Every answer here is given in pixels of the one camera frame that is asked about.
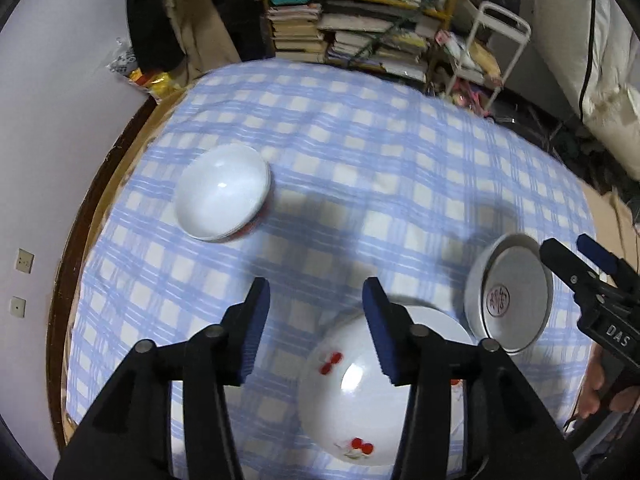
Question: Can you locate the white cherry bowl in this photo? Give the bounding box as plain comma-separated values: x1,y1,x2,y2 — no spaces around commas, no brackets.
298,310,416,467

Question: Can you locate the white metal trolley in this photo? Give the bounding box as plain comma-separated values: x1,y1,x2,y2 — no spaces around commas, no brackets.
445,1,532,116

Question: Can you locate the white plastic bag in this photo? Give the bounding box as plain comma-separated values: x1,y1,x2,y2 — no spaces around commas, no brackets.
107,37,138,78

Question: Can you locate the gold foil bag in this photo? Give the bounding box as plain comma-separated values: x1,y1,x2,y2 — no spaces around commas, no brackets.
130,67,186,101

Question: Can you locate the brown bear-print blanket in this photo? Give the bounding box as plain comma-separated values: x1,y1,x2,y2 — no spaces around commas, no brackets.
582,185,640,261

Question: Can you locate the person's right hand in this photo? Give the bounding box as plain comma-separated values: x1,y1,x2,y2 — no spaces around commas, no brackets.
580,347,640,421

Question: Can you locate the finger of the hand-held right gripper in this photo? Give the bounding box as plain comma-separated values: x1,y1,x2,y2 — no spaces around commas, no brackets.
539,237,601,291
576,233,621,277

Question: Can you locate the large white sack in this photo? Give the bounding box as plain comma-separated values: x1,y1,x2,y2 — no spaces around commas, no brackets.
530,0,640,181

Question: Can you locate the stack of books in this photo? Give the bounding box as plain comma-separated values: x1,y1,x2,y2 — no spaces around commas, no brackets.
265,2,436,83

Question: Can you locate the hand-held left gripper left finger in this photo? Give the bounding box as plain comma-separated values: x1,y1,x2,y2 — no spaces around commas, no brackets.
52,277,271,480

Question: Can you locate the blue plaid tablecloth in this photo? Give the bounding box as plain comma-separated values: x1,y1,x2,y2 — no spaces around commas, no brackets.
65,57,598,480

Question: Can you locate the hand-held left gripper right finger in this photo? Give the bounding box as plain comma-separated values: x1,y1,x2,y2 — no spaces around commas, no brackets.
362,276,581,480

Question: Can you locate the plain white bowl red label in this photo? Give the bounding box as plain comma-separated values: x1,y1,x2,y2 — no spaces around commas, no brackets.
174,143,271,241

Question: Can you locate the large white cherry plate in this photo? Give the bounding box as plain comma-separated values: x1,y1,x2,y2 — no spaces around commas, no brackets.
170,305,476,480

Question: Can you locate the round wooden table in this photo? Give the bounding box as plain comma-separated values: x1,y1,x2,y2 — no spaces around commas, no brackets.
45,87,191,461

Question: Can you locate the brown cardboard sheet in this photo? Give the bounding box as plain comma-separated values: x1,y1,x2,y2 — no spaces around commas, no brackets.
170,0,241,86

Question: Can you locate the dark hanging clothing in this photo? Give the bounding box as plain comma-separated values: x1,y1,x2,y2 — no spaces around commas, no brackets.
125,0,186,71

